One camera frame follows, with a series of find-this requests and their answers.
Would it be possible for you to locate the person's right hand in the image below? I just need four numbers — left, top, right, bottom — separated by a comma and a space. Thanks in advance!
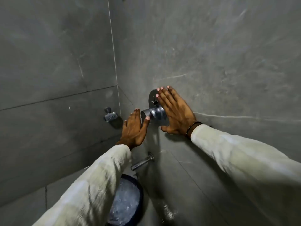
155, 86, 203, 139

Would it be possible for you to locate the person's left hand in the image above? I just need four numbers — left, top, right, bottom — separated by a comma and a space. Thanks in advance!
116, 108, 151, 150

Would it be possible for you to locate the person's left forearm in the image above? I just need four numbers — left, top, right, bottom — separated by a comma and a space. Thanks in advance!
32, 144, 132, 226

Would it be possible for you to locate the person's right forearm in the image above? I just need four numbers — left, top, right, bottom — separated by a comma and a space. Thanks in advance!
190, 124, 301, 211

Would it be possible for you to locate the chrome shower mixer valve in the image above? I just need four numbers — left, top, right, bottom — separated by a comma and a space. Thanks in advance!
141, 89, 168, 127

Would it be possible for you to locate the chrome tap spout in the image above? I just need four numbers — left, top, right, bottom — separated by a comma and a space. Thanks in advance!
130, 152, 155, 172

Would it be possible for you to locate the blue bucket with water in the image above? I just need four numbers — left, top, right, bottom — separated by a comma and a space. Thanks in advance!
107, 174, 144, 226

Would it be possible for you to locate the black bead bracelet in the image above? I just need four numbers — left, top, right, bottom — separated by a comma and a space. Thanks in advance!
185, 121, 203, 139

